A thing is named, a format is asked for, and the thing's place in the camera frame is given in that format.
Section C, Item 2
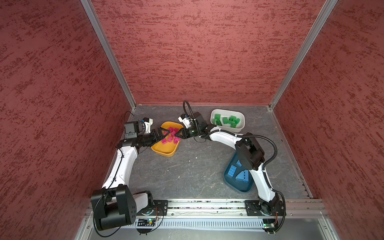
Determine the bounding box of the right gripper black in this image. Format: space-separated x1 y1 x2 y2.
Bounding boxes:
175 125 202 138

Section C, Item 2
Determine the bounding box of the blue long brick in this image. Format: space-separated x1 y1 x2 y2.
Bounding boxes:
227 165 237 178
237 170 249 183

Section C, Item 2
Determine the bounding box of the blue long brick bottom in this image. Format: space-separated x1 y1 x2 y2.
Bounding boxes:
237 170 249 183

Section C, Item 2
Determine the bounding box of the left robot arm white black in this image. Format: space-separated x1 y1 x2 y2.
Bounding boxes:
91 118 171 234

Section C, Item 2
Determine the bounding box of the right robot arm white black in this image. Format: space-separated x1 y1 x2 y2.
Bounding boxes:
176 125 285 216

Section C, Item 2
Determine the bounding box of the yellow plastic bin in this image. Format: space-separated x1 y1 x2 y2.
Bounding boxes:
151 122 183 157

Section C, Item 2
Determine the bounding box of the white plastic bin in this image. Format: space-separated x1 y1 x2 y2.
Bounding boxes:
211 109 245 133

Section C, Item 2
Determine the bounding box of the teal plastic bin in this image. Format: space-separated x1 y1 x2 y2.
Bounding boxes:
224 153 254 193

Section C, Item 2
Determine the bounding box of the left controller board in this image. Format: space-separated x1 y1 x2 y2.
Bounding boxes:
136 219 157 235

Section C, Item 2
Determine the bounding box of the controller board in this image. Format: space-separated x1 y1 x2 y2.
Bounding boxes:
262 219 279 234
136 219 157 235

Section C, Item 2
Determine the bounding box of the right controller board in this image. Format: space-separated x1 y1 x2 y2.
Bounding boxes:
262 219 279 234

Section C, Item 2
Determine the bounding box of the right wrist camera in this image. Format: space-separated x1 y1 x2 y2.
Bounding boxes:
178 114 194 129

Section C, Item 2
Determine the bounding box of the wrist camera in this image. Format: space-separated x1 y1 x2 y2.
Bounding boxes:
178 114 194 129
139 117 154 134

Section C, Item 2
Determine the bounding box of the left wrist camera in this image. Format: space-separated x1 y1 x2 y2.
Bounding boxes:
139 117 154 134

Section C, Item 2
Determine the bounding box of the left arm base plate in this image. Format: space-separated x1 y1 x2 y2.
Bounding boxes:
137 200 169 217

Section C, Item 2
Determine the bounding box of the right arm black hose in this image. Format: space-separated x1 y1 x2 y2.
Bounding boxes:
182 100 286 233

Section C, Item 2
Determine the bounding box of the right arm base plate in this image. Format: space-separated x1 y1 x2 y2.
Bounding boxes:
245 200 286 217

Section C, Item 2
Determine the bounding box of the left corner aluminium post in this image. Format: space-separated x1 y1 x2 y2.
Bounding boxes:
81 0 137 111

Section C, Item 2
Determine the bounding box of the corner aluminium post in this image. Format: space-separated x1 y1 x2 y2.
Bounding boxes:
81 0 137 111
269 0 338 112

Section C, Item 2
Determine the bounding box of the aluminium front rail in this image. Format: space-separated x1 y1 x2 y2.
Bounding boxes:
137 199 330 219

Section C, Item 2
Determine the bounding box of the right corner aluminium post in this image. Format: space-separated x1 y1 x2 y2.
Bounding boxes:
269 0 338 112

